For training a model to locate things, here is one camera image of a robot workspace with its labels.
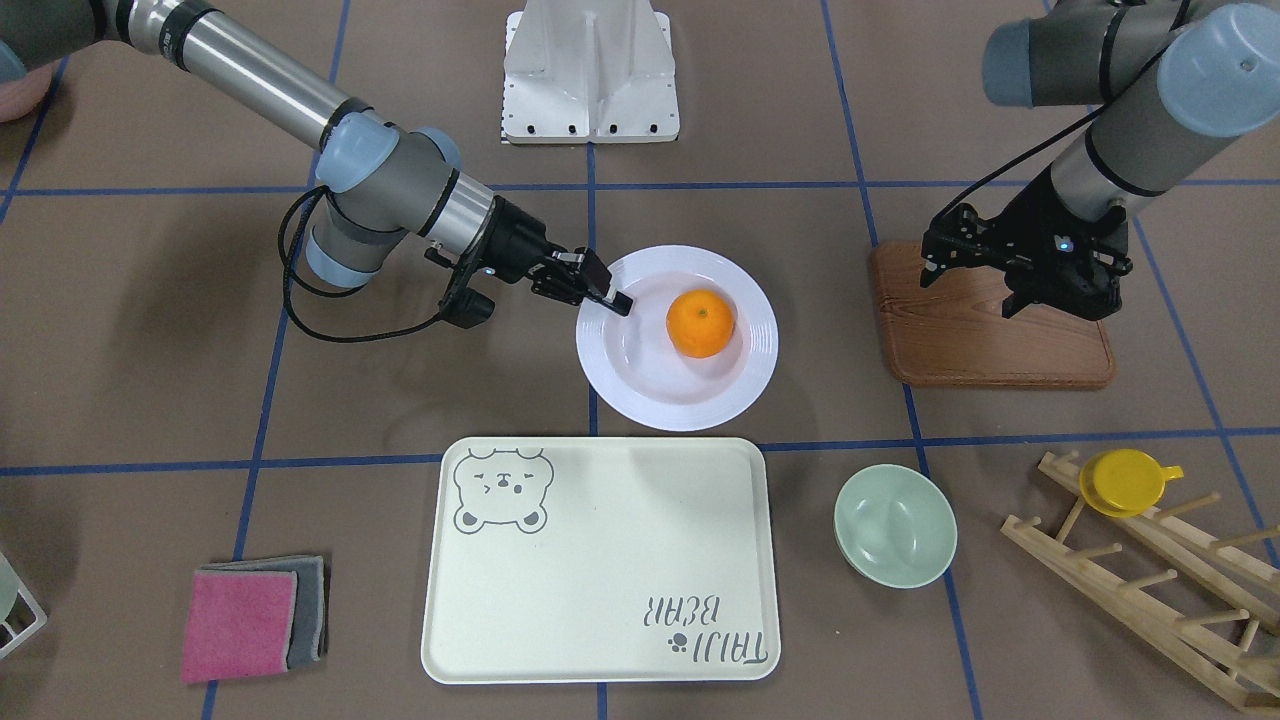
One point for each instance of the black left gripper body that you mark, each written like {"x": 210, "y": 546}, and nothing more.
{"x": 1022, "y": 232}

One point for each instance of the wooden dish rack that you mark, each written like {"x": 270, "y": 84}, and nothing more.
{"x": 1202, "y": 597}

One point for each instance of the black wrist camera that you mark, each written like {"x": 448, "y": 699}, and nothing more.
{"x": 953, "y": 240}
{"x": 460, "y": 306}

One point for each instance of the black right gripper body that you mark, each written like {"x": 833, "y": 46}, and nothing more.
{"x": 515, "y": 245}

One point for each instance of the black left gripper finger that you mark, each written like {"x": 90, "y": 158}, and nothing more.
{"x": 1014, "y": 303}

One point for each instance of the white pillar stand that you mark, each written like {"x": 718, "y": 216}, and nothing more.
{"x": 589, "y": 72}

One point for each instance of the brown wooden cutting board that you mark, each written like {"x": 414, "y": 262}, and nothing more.
{"x": 952, "y": 334}

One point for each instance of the stacked grey and pink cloths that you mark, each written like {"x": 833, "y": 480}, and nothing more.
{"x": 254, "y": 618}

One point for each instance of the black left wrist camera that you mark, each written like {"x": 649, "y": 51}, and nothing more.
{"x": 953, "y": 240}

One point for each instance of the white wire cup rack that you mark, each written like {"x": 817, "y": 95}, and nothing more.
{"x": 22, "y": 619}

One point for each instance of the cream bear serving tray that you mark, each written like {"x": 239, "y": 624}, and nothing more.
{"x": 567, "y": 560}

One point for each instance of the green bowl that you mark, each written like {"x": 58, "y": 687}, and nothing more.
{"x": 895, "y": 527}

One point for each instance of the orange fruit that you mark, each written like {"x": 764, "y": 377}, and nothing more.
{"x": 700, "y": 323}

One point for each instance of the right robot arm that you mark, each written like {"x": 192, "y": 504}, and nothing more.
{"x": 177, "y": 98}

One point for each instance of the pink bowl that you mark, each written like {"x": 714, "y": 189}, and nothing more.
{"x": 22, "y": 96}

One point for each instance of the yellow mug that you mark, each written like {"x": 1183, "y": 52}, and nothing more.
{"x": 1125, "y": 482}

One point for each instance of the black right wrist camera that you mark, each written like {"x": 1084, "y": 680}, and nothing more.
{"x": 460, "y": 306}

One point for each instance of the white round plate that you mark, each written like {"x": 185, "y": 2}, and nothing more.
{"x": 632, "y": 364}

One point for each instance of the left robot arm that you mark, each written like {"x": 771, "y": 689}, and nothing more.
{"x": 1173, "y": 82}

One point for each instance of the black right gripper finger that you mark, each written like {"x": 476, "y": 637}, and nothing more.
{"x": 613, "y": 300}

